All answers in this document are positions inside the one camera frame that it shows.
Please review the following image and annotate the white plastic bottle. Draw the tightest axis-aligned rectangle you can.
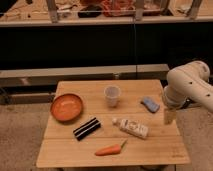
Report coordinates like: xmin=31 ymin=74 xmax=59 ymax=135
xmin=112 ymin=118 xmax=149 ymax=139

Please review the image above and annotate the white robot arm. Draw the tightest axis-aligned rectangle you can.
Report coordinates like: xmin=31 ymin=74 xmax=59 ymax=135
xmin=162 ymin=61 xmax=213 ymax=125

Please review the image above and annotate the blue sponge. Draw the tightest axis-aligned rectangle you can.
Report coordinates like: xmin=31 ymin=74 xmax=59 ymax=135
xmin=141 ymin=97 xmax=160 ymax=113

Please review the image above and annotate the clear plastic cup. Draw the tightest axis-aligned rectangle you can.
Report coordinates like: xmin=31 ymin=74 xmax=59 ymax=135
xmin=104 ymin=86 xmax=121 ymax=107

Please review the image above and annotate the orange carrot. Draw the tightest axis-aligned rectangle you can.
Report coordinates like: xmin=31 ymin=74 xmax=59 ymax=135
xmin=95 ymin=141 xmax=126 ymax=156

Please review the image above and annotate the wooden folding table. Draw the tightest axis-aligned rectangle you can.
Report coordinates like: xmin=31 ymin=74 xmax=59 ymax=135
xmin=37 ymin=80 xmax=190 ymax=168

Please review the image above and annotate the black white striped block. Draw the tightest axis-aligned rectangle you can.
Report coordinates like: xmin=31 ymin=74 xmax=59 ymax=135
xmin=73 ymin=117 xmax=101 ymax=141

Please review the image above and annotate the orange bowl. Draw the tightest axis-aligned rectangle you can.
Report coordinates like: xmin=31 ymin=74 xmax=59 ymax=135
xmin=50 ymin=94 xmax=83 ymax=122

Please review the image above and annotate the red cloth on shelf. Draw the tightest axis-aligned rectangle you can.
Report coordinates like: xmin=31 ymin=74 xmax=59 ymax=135
xmin=101 ymin=0 xmax=135 ymax=17

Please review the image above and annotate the black object on shelf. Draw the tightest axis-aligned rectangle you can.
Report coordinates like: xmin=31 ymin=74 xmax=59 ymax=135
xmin=78 ymin=5 xmax=102 ymax=18

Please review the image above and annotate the long metal bench rail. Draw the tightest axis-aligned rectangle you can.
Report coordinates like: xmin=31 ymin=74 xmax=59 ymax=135
xmin=0 ymin=64 xmax=169 ymax=87

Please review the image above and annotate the black cable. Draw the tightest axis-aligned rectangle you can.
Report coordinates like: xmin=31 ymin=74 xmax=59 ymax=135
xmin=132 ymin=16 xmax=139 ymax=80

